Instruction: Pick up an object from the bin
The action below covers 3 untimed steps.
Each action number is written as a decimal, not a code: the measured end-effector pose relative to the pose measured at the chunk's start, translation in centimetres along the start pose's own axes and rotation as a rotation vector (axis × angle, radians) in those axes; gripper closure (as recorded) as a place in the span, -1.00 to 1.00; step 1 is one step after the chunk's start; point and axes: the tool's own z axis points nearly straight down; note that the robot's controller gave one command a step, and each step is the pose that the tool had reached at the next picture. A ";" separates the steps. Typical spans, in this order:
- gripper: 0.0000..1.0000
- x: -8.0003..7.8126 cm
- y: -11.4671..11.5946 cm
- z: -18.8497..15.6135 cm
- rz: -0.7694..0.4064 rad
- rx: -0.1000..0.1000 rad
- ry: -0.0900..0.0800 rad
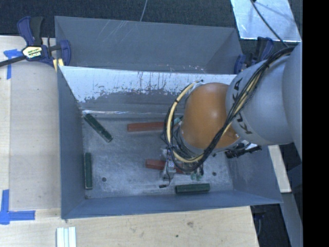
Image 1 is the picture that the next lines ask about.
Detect red-brown flat block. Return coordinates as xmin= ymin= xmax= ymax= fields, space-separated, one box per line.
xmin=126 ymin=121 xmax=166 ymax=133
xmin=145 ymin=158 xmax=186 ymax=175

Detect dark green flat block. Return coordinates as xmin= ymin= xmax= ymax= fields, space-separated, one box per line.
xmin=175 ymin=183 xmax=211 ymax=194
xmin=83 ymin=113 xmax=114 ymax=144
xmin=84 ymin=152 xmax=94 ymax=190

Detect grey metal bin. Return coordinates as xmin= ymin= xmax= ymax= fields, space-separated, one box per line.
xmin=53 ymin=15 xmax=284 ymax=220

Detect pale wood board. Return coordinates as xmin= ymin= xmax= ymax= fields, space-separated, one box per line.
xmin=9 ymin=60 xmax=62 ymax=211

